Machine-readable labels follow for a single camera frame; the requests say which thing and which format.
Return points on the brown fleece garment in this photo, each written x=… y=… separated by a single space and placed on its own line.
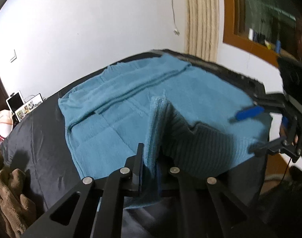
x=7 y=191

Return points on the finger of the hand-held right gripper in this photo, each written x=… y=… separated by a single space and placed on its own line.
x=272 y=147
x=247 y=112

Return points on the blue bottle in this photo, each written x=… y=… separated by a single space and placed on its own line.
x=278 y=46

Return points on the beige curtain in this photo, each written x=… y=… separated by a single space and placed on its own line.
x=203 y=17

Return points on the white bottle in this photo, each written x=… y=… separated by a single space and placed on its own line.
x=251 y=34

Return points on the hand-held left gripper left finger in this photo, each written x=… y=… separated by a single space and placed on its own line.
x=138 y=168

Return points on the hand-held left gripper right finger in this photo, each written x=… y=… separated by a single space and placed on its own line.
x=159 y=179

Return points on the white tablet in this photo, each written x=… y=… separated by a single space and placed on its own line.
x=15 y=101

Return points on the wooden window frame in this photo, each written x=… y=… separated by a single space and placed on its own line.
x=229 y=17

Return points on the white light switch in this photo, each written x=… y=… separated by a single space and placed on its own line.
x=14 y=55

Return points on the pale pink cloth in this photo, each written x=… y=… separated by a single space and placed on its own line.
x=2 y=120

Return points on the teal knit sweater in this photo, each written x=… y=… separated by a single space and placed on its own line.
x=111 y=129

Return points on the photo frame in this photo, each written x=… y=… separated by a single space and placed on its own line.
x=29 y=107

